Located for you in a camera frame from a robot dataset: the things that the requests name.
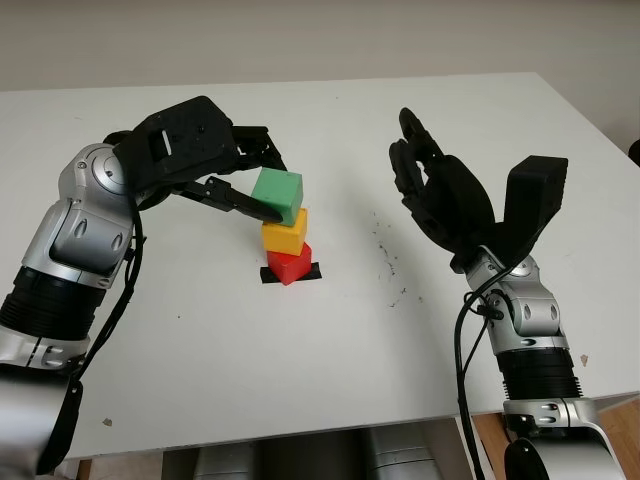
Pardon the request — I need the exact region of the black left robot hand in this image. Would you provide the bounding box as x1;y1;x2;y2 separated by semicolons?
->
135;124;290;224

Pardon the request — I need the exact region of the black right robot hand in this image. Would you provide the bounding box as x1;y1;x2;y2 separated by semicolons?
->
388;106;498;252

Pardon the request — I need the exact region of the green wooden block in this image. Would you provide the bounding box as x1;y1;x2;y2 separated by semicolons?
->
250;167;305;226

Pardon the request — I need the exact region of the yellow wooden block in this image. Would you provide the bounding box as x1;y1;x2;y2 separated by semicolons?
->
261;208;309;257

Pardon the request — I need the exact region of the red wooden block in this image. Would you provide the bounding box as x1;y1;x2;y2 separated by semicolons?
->
266;243;313;286

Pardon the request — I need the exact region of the black tape strip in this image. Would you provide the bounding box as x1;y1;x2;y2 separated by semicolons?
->
260;262;323;286

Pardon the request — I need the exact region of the white table leg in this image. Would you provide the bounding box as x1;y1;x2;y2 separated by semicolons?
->
452;414;495;480

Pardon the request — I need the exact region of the grey robot right thigh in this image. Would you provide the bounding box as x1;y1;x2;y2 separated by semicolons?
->
372;424;440;480

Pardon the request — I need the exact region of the grey robot thigh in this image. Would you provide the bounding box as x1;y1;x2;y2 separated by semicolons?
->
192;442;257;480
372;424;440;480

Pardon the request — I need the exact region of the grey robot left thigh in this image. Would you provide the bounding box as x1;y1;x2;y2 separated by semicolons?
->
192;442;257;480

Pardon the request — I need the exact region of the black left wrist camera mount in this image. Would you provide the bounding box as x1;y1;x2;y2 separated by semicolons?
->
112;95;237;202

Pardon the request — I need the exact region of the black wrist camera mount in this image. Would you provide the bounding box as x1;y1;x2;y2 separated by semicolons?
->
112;95;237;202
492;155;570;267

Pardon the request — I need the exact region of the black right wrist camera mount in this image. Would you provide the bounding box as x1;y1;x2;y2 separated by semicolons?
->
492;155;570;267

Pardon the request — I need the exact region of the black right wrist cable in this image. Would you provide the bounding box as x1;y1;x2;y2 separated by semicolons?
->
451;259;522;480

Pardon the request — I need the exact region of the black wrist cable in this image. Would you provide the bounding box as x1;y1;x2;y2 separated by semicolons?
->
34;199;149;476
451;259;522;480

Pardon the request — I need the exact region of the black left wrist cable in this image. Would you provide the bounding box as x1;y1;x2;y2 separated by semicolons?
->
34;199;149;476

